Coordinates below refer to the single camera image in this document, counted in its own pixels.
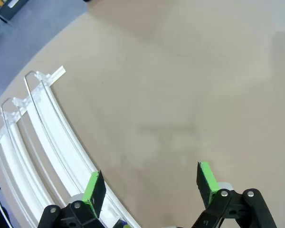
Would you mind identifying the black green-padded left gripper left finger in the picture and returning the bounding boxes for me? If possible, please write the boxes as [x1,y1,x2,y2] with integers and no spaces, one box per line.
[37,170,107,228]

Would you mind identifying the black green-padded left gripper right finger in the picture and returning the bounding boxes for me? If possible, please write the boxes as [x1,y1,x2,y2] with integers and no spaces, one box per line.
[191,161,278,228]

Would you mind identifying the white wire can dispenser rack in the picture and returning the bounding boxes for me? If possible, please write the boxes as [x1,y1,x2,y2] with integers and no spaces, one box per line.
[0,66,143,228]

